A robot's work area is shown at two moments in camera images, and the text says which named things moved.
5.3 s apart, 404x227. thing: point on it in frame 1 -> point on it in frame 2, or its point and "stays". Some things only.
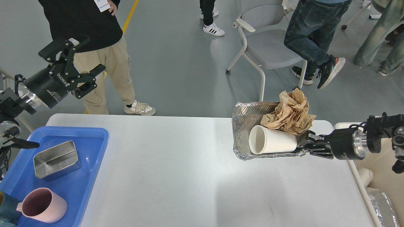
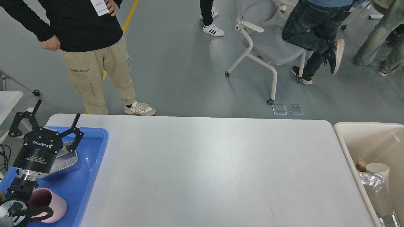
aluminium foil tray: [246, 115] -> [375, 187]
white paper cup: [262, 140] -> [382, 169]
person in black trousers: [207, 11] stays
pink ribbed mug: [43, 204] stays
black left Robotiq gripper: [47, 87] -> [41, 146]
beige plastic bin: [375, 171] stays
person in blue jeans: [390, 27] stays
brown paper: [292, 113] -> [360, 165]
